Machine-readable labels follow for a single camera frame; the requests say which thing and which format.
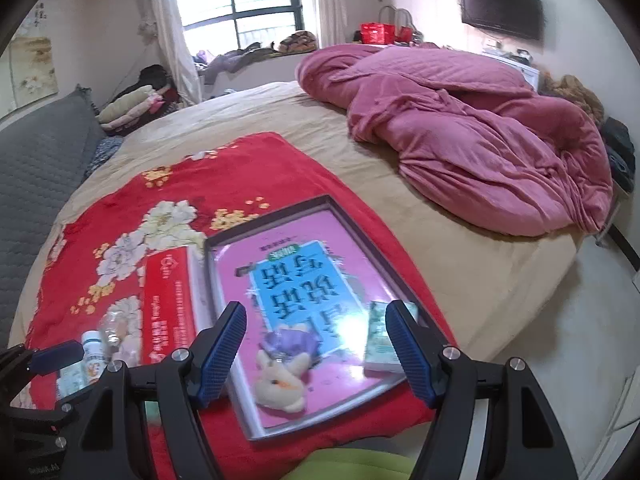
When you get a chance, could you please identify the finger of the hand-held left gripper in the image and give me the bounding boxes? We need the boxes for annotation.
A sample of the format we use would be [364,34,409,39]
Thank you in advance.
[0,340,85,378]

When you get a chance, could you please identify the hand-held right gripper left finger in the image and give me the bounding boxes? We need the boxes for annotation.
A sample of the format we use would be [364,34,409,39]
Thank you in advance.
[70,301,248,480]

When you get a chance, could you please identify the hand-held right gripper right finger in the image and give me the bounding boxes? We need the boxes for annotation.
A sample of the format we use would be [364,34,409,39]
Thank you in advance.
[385,300,582,480]

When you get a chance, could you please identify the cream plush bunny toy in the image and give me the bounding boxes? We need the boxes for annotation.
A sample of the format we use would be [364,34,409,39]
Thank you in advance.
[255,325,319,414]

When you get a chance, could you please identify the green and white tissue pack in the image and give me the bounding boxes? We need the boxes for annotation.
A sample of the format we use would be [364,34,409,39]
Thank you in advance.
[362,300,419,374]

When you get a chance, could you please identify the white vitamin bottle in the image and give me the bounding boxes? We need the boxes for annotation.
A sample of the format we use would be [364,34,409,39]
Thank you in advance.
[80,330,109,387]

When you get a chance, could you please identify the pink item in clear plastic bag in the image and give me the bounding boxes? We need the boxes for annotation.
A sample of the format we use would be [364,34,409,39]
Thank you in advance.
[100,309,144,367]

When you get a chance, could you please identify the red and white cardboard box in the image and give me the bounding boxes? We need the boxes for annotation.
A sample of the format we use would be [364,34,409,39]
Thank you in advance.
[140,247,214,367]

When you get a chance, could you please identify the pink and blue book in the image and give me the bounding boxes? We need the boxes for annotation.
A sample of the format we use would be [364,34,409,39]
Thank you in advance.
[212,207,426,431]

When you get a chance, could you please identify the person's green clothing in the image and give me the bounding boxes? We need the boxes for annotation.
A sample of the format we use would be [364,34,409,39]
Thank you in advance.
[300,449,427,480]

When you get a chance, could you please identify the red floral blanket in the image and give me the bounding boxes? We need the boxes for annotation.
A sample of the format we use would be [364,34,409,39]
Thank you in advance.
[10,131,458,480]

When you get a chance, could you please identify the grey quilted headboard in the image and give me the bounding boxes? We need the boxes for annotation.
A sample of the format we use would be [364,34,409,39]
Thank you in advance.
[0,85,108,348]

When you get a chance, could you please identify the blue patterned cloth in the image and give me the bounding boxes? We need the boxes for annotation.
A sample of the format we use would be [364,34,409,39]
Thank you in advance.
[82,136,124,177]

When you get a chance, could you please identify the pink quilt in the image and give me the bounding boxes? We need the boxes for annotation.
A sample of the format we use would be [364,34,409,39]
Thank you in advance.
[295,44,615,237]

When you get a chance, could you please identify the bed with beige sheet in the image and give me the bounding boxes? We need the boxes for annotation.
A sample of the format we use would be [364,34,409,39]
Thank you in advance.
[7,80,587,343]

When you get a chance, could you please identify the pile of folded clothes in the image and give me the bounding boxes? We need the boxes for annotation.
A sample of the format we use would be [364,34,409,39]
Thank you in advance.
[97,64,184,137]

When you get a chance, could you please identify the dark clothing heap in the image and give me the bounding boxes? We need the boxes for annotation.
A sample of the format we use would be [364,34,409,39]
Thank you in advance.
[600,117,637,187]

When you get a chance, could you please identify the dark clothes on window seat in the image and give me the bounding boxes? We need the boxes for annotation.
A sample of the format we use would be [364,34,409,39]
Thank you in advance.
[192,42,274,82]

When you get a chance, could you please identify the white cabinet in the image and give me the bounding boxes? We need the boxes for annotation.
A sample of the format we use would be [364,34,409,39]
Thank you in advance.
[482,50,542,92]

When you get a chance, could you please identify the white curtain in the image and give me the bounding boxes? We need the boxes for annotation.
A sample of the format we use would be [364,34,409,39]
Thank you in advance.
[307,0,349,52]
[137,0,203,107]

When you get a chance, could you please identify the brown furry garment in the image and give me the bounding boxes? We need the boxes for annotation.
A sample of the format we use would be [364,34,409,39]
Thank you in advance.
[542,75,607,122]

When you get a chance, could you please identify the patterned cushion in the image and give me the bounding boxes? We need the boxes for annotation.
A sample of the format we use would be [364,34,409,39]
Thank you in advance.
[277,31,319,55]

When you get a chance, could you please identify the red gift bag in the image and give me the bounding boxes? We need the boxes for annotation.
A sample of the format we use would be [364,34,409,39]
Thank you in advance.
[360,22,397,45]

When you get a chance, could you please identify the wall painting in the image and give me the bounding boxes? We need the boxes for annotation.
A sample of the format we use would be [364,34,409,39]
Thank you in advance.
[0,35,61,122]

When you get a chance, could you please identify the black wall television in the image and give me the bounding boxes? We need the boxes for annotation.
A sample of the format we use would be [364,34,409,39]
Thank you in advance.
[458,0,544,43]

